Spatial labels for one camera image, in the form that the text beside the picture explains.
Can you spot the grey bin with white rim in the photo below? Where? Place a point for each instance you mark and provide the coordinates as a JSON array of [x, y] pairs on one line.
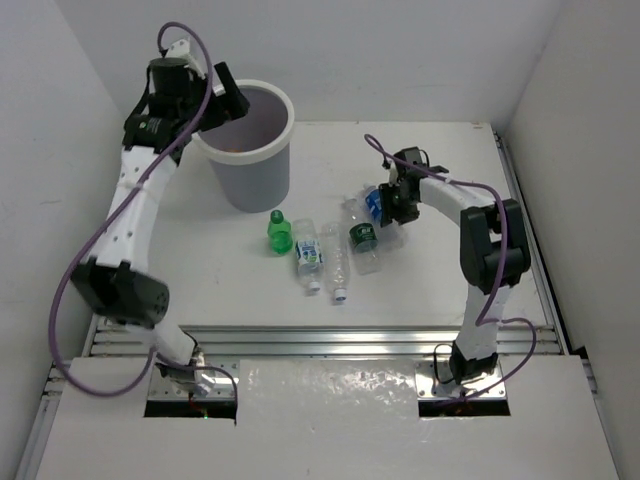
[[256, 180]]

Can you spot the clear bottle dark green label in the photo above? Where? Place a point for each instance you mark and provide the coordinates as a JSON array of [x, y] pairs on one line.
[[362, 237]]

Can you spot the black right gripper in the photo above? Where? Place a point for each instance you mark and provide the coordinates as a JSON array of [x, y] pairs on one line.
[[392, 212]]

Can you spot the green plastic bottle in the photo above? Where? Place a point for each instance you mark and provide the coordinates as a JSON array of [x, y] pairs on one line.
[[279, 233]]

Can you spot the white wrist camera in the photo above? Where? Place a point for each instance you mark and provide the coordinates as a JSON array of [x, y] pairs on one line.
[[183, 49], [397, 173]]

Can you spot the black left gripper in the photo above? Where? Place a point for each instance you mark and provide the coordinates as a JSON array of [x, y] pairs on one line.
[[220, 103]]

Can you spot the clear unlabelled bottle blue cap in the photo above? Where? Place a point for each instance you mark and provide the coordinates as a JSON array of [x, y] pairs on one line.
[[336, 261]]

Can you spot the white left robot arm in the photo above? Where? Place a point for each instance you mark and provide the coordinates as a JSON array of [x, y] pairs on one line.
[[112, 273]]

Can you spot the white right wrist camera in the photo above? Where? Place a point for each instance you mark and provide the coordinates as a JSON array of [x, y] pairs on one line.
[[397, 173]]

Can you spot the white front cover panel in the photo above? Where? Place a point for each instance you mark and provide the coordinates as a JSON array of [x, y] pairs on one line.
[[351, 392]]

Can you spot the aluminium front rail frame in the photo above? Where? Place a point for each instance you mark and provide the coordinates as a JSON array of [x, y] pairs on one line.
[[224, 348]]

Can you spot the clear bottle dark blue label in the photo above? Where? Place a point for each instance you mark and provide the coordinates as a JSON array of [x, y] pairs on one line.
[[390, 237]]

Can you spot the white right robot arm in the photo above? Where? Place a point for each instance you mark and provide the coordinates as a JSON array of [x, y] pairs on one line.
[[493, 248]]

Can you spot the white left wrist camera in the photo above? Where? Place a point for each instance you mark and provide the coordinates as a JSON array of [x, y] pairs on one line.
[[183, 49]]

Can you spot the clear bottle green white label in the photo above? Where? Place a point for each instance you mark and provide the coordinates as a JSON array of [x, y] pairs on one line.
[[309, 262]]

